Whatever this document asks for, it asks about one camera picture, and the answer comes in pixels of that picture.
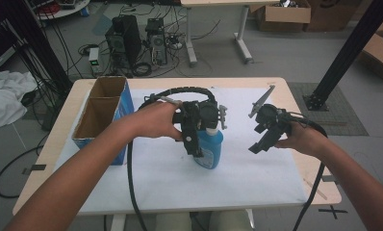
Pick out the open cardboard box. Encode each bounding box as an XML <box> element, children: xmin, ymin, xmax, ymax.
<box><xmin>256</xmin><ymin>0</ymin><xmax>312</xmax><ymax>33</ymax></box>

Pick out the white table mat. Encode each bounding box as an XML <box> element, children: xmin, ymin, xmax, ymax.
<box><xmin>53</xmin><ymin>86</ymin><xmax>309</xmax><ymax>215</ymax></box>

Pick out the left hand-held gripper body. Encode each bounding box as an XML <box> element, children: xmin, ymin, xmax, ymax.
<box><xmin>172</xmin><ymin>99</ymin><xmax>228</xmax><ymax>131</ymax></box>

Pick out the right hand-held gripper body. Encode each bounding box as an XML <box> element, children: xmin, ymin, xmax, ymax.
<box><xmin>247</xmin><ymin>84</ymin><xmax>293</xmax><ymax>139</ymax></box>

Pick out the person's leg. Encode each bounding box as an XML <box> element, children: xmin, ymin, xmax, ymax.
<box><xmin>154</xmin><ymin>211</ymin><xmax>194</xmax><ymax>231</ymax></box>
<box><xmin>208</xmin><ymin>210</ymin><xmax>255</xmax><ymax>231</ymax></box>

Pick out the black floor cable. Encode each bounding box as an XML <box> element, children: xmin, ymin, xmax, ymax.
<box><xmin>0</xmin><ymin>145</ymin><xmax>44</xmax><ymax>199</ymax></box>

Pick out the large closed cardboard box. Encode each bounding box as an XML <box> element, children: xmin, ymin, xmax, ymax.
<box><xmin>303</xmin><ymin>0</ymin><xmax>364</xmax><ymax>33</ymax></box>

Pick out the small black computer tower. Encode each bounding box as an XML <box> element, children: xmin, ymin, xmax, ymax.
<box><xmin>144</xmin><ymin>17</ymin><xmax>168</xmax><ymax>67</ymax></box>

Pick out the black coiled cable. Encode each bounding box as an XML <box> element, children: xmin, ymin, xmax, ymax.
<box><xmin>131</xmin><ymin>62</ymin><xmax>153</xmax><ymax>78</ymax></box>

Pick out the person's right leg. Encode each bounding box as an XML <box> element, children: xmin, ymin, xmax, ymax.
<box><xmin>208</xmin><ymin>210</ymin><xmax>255</xmax><ymax>231</ymax></box>

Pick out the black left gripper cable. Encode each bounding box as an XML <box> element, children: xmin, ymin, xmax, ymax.
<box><xmin>126</xmin><ymin>86</ymin><xmax>218</xmax><ymax>231</ymax></box>

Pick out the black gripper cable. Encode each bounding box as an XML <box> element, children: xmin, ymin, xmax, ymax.
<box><xmin>126</xmin><ymin>86</ymin><xmax>218</xmax><ymax>231</ymax></box>
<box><xmin>285</xmin><ymin>111</ymin><xmax>329</xmax><ymax>231</ymax></box>

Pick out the blue cardboard box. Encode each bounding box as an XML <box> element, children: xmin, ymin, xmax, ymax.
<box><xmin>71</xmin><ymin>75</ymin><xmax>136</xmax><ymax>167</ymax></box>

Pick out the round white table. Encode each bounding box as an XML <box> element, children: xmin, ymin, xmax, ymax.
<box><xmin>35</xmin><ymin>0</ymin><xmax>91</xmax><ymax>21</ymax></box>

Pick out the light wooden table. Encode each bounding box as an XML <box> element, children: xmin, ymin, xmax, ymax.
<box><xmin>12</xmin><ymin>76</ymin><xmax>343</xmax><ymax>231</ymax></box>

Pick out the thin wooden stick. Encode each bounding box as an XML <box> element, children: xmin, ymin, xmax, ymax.
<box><xmin>303</xmin><ymin>177</ymin><xmax>328</xmax><ymax>201</ymax></box>

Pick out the dark floor mat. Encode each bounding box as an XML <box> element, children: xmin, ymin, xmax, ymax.
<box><xmin>287</xmin><ymin>82</ymin><xmax>370</xmax><ymax>137</ymax></box>

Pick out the white cloth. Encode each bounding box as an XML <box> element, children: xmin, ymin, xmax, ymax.
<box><xmin>0</xmin><ymin>69</ymin><xmax>38</xmax><ymax>129</ymax></box>

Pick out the brown cardboard box with flap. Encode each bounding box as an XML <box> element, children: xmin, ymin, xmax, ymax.
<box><xmin>357</xmin><ymin>13</ymin><xmax>383</xmax><ymax>86</ymax></box>

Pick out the small grey power supply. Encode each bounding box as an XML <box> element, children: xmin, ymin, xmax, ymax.
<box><xmin>88</xmin><ymin>47</ymin><xmax>101</xmax><ymax>74</ymax></box>

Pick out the large black computer tower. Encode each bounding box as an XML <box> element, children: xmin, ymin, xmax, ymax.
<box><xmin>104</xmin><ymin>14</ymin><xmax>143</xmax><ymax>76</ymax></box>

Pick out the black metal post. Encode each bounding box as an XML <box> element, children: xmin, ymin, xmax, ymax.
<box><xmin>303</xmin><ymin>0</ymin><xmax>383</xmax><ymax>112</ymax></box>

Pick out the person's right hand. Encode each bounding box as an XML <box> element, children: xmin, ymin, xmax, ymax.
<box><xmin>274</xmin><ymin>121</ymin><xmax>328</xmax><ymax>158</ymax></box>

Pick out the black metal stand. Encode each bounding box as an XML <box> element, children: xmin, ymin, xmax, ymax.
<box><xmin>17</xmin><ymin>0</ymin><xmax>73</xmax><ymax>95</ymax></box>

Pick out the person's left hand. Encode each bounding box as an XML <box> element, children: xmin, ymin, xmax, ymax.
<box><xmin>131</xmin><ymin>100</ymin><xmax>183</xmax><ymax>141</ymax></box>

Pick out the blue bottle with white cap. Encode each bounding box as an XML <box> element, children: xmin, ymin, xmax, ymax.
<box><xmin>192</xmin><ymin>126</ymin><xmax>225</xmax><ymax>170</ymax></box>

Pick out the person's left leg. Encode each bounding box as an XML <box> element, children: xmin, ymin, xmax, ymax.
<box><xmin>154</xmin><ymin>211</ymin><xmax>194</xmax><ymax>231</ymax></box>

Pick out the white-legged desk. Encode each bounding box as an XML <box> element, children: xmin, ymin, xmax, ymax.
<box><xmin>179</xmin><ymin>0</ymin><xmax>280</xmax><ymax>68</ymax></box>

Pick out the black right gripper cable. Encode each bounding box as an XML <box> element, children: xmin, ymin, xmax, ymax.
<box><xmin>285</xmin><ymin>111</ymin><xmax>329</xmax><ymax>231</ymax></box>

